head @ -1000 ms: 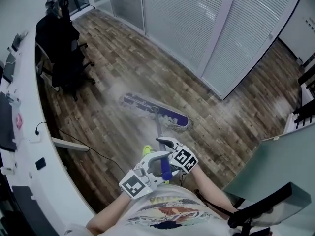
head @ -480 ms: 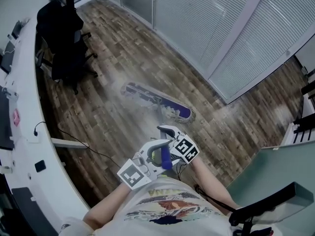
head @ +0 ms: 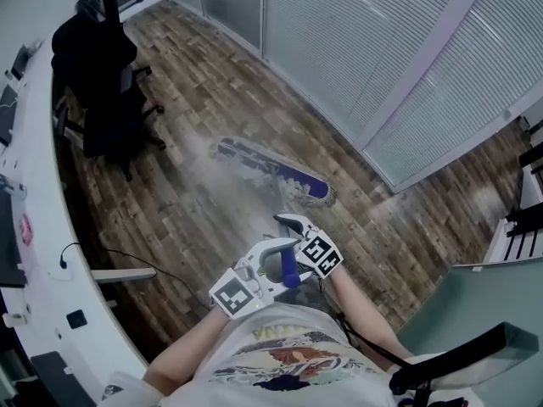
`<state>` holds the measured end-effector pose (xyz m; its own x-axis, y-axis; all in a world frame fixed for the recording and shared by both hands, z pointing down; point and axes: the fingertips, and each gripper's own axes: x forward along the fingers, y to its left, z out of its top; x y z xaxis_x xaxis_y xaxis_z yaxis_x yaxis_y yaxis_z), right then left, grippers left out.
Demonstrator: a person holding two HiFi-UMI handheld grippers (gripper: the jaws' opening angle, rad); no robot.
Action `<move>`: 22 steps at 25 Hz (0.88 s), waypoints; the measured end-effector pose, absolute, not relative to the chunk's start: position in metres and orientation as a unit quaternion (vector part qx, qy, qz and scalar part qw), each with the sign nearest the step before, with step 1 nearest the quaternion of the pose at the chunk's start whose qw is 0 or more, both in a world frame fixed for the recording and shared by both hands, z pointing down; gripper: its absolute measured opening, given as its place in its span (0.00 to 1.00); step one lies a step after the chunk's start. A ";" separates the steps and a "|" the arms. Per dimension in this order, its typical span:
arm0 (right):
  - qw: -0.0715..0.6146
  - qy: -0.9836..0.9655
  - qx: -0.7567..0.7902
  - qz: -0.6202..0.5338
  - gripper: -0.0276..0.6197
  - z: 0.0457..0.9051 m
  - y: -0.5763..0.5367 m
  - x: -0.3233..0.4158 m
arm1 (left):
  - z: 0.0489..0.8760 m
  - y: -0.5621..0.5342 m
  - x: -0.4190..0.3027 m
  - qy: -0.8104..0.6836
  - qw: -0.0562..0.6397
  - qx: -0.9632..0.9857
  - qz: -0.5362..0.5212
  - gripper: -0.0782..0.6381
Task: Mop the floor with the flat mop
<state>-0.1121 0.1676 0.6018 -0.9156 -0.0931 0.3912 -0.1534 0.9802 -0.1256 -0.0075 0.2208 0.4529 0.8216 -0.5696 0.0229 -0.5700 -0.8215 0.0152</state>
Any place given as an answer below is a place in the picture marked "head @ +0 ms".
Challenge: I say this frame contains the wooden floor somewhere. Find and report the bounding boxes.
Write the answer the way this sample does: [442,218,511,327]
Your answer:
[53,0,536,364]

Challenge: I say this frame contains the black cable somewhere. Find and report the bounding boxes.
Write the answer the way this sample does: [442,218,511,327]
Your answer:
[59,241,213,313]

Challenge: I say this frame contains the small black square device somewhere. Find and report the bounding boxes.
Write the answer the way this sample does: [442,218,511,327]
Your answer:
[65,309,89,331]

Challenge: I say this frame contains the person's right forearm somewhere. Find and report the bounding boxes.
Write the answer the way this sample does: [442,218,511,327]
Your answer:
[325,268,409,369]

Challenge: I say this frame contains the black chair armrest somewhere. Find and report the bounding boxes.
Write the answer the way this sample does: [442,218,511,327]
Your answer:
[389,321,540,407]

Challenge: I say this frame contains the black flat desk item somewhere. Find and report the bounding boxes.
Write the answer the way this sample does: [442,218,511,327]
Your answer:
[9,44,31,81]

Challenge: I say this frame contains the white shelf unit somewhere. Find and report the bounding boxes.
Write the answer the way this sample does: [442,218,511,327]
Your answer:
[482,114,543,267]

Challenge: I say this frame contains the black wrist strap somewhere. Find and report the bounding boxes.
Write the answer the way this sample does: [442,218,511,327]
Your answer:
[337,314,411,371]

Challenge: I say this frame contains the white slatted blinds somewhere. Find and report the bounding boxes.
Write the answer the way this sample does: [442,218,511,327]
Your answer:
[363,0,543,188]
[263,0,483,143]

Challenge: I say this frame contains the grey desk leg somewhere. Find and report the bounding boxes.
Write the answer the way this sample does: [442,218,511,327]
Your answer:
[90,267,158,287]

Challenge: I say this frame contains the pink sticker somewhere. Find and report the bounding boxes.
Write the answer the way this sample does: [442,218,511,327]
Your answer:
[18,213,36,246]

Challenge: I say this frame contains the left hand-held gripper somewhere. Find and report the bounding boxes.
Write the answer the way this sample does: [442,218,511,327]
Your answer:
[209,237,300,321]

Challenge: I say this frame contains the black office chair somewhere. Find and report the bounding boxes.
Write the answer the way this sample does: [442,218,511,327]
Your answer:
[50,0,167,182]

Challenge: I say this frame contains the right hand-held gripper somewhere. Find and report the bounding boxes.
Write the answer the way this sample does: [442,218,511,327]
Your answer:
[274,213,344,286]

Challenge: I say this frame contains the small white device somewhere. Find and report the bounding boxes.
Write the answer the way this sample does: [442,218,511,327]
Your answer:
[0,310,30,326]

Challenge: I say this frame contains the mop with blue grip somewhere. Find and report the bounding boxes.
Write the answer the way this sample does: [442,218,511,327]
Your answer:
[207,136,339,290]

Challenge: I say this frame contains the person's left forearm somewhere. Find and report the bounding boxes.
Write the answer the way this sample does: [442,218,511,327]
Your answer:
[142,308,232,399]

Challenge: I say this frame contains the green glass table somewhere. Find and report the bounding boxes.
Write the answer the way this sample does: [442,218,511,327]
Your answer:
[394,257,543,398]

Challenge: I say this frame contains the white curved desk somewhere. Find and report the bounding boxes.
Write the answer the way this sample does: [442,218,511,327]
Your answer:
[0,36,150,407]

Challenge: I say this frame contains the person's white printed shirt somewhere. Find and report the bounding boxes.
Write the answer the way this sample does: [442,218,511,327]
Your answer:
[100,288,409,407]

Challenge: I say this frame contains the black mouse pad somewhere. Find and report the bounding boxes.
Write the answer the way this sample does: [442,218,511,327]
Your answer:
[30,350,93,407]

